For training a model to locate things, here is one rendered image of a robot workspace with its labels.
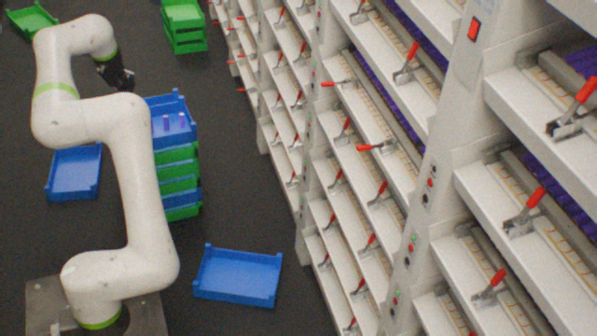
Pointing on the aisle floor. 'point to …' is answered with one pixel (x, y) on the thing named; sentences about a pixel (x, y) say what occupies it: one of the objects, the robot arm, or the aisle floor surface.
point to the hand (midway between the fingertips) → (126, 91)
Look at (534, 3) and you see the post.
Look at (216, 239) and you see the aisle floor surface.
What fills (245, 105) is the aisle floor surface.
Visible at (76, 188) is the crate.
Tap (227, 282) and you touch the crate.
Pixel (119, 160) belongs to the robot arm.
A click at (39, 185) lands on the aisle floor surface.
